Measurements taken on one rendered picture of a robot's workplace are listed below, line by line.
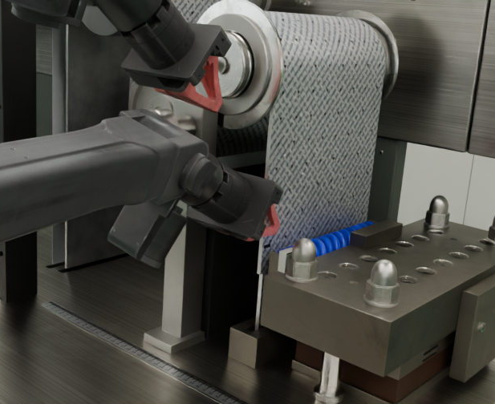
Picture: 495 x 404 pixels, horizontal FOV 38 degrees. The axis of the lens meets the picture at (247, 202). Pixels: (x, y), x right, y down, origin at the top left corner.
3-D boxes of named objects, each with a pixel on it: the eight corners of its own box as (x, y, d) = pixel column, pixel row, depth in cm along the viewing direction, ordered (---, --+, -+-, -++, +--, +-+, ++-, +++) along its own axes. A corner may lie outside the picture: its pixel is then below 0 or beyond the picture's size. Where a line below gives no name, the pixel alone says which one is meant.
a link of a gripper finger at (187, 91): (218, 136, 75) (172, 80, 68) (172, 126, 80) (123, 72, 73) (249, 86, 77) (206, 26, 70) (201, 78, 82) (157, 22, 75)
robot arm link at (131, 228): (207, 155, 61) (129, 111, 64) (138, 270, 61) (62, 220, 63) (239, 183, 73) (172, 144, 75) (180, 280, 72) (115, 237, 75)
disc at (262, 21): (176, 106, 89) (197, -15, 83) (180, 106, 89) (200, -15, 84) (265, 147, 80) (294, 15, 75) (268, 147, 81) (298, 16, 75)
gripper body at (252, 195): (262, 243, 75) (223, 220, 70) (193, 220, 82) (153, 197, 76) (286, 187, 76) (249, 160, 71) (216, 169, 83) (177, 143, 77)
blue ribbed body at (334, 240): (267, 273, 85) (269, 246, 84) (363, 240, 101) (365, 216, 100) (290, 282, 83) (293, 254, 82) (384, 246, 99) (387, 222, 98)
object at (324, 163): (257, 273, 85) (269, 119, 80) (361, 236, 102) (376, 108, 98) (260, 274, 85) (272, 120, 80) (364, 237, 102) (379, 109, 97)
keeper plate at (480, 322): (448, 377, 84) (462, 290, 81) (482, 351, 92) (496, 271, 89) (468, 385, 83) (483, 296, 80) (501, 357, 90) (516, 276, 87)
